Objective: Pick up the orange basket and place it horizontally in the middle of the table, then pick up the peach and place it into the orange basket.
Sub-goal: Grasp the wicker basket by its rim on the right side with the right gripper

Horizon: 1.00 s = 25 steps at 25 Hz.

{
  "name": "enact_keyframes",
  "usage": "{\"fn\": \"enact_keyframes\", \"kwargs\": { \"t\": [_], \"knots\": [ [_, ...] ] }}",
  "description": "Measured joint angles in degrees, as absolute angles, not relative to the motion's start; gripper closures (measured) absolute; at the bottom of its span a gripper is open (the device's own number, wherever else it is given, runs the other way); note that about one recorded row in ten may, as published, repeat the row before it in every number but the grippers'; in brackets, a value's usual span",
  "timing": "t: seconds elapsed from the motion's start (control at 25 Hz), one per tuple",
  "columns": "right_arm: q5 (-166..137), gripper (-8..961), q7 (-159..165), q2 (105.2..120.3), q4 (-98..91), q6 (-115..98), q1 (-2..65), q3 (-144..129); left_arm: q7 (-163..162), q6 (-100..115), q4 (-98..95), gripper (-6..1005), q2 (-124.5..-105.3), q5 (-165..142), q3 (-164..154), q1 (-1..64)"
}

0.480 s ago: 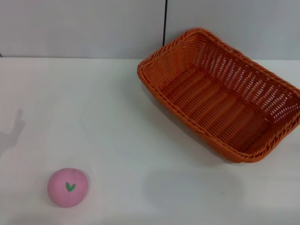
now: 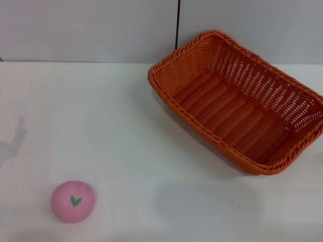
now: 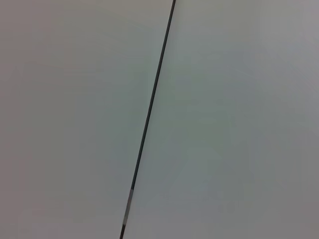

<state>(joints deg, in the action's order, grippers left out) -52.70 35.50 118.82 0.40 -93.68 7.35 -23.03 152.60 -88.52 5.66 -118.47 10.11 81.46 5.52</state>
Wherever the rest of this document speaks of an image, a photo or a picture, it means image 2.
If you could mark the orange woven plastic basket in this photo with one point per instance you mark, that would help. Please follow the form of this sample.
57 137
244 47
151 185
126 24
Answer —
227 111

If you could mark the pink peach toy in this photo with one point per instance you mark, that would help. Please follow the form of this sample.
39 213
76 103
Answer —
65 206

